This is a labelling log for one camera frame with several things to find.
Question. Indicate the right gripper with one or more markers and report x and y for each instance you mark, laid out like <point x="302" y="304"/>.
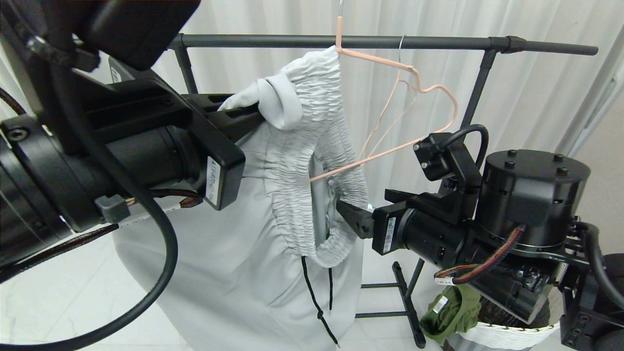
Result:
<point x="434" y="234"/>

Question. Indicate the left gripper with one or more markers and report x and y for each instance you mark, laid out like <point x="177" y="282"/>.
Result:
<point x="156" y="161"/>

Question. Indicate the pale grey trousers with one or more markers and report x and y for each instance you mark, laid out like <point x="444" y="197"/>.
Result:
<point x="234" y="273"/>

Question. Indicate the pink clothes hanger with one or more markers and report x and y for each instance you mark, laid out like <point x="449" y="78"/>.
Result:
<point x="381" y="112"/>
<point x="370" y="57"/>

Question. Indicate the black clothes rack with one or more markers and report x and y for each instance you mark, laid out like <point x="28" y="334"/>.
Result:
<point x="341" y="41"/>

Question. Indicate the white laundry basket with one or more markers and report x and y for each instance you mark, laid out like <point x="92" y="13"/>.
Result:
<point x="507" y="336"/>

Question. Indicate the green garment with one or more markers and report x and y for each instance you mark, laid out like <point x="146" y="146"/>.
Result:
<point x="453" y="312"/>

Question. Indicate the white curtain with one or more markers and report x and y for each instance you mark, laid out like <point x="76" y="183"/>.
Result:
<point x="536" y="97"/>

